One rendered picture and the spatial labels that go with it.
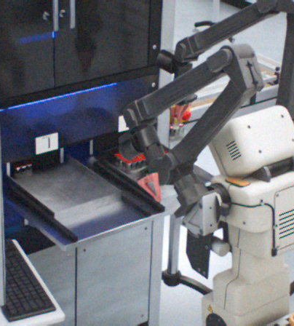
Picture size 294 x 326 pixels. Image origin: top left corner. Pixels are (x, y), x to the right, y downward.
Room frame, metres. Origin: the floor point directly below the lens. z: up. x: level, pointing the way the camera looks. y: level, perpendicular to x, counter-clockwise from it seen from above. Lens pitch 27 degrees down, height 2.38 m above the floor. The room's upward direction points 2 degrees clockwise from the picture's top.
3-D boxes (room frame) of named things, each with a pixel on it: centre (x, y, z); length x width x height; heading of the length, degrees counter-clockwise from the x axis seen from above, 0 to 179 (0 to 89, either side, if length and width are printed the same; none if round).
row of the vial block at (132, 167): (2.94, 0.00, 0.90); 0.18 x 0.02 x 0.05; 127
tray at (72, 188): (2.75, 0.29, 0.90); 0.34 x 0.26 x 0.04; 38
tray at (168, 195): (2.87, -0.05, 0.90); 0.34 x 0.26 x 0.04; 37
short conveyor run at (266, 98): (3.49, -0.25, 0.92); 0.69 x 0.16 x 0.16; 128
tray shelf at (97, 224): (2.80, 0.11, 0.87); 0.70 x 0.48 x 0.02; 128
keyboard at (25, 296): (2.31, 0.39, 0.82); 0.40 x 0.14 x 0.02; 27
